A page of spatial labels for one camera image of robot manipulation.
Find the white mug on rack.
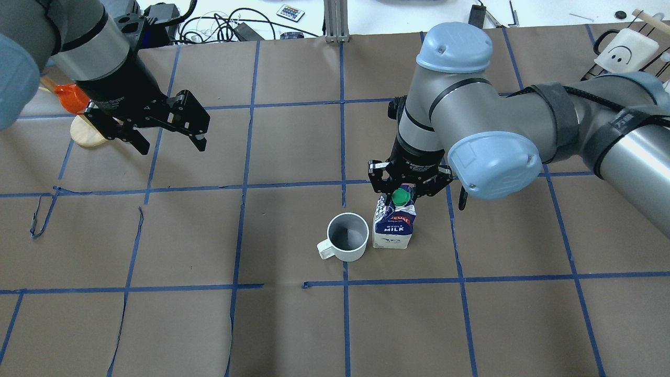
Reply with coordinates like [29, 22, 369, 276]
[593, 28, 660, 73]

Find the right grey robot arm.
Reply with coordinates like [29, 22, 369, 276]
[368, 22, 669, 235]

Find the white ceramic mug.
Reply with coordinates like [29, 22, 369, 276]
[317, 212, 370, 262]

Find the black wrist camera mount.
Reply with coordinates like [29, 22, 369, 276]
[114, 14, 156, 51]

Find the black power brick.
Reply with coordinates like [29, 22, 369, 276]
[143, 3, 180, 39]

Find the aluminium frame post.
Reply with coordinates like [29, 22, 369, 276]
[323, 0, 350, 43]

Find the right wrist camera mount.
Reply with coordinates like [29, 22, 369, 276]
[387, 95, 407, 124]

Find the blue white milk carton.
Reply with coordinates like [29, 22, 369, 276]
[373, 184, 417, 250]

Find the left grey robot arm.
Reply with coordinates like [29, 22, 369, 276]
[1, 1, 210, 155]

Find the black power adapter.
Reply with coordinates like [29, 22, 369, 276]
[467, 4, 487, 29]

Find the black cables bundle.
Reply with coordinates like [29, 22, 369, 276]
[178, 7, 320, 43]

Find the orange plastic cup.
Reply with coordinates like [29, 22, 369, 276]
[53, 83, 91, 115]

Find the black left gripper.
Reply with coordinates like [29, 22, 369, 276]
[74, 55, 210, 155]

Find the small remote control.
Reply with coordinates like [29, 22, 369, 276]
[276, 4, 305, 23]

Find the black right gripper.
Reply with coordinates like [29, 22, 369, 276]
[367, 134, 454, 198]

